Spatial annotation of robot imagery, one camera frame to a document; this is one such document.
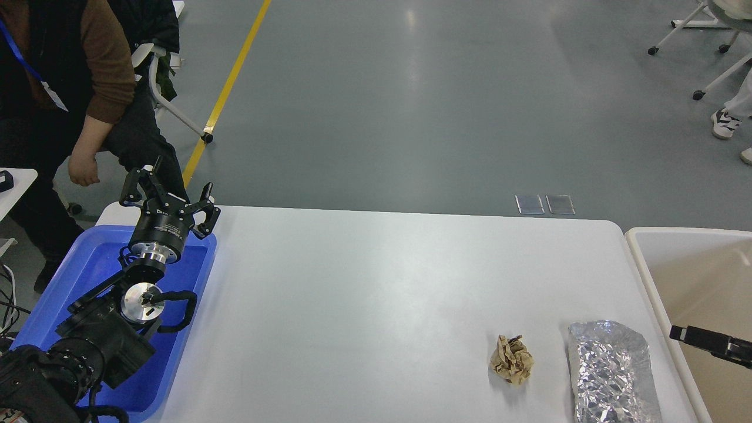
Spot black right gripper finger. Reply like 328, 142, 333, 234
669, 325, 751, 370

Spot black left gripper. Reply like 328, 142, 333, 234
120, 167, 221, 263

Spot silver foil bag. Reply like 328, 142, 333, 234
568, 320, 663, 422

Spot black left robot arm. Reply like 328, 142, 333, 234
2, 166, 221, 422

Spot beige plastic bin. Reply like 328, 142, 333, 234
625, 227, 751, 422

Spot white side table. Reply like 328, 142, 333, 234
1, 167, 38, 220

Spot person in brown sweater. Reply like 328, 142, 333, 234
1, 1, 188, 293

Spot white office chair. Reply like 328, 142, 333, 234
130, 1, 214, 144

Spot small black device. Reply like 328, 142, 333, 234
0, 170, 15, 193

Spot blue plastic tray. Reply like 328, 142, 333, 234
12, 225, 217, 422

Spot white and black sneaker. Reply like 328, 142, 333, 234
711, 108, 741, 141

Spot crumpled brown paper ball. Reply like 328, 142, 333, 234
489, 335, 535, 386

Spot right floor metal plate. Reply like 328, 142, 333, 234
546, 194, 576, 215

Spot floor metal plate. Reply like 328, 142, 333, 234
515, 195, 546, 215
546, 194, 576, 215

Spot left floor metal plate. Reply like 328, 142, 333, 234
515, 195, 546, 215

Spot white rolling chair base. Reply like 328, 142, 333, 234
646, 1, 750, 101

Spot black cables bundle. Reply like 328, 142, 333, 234
0, 261, 31, 341

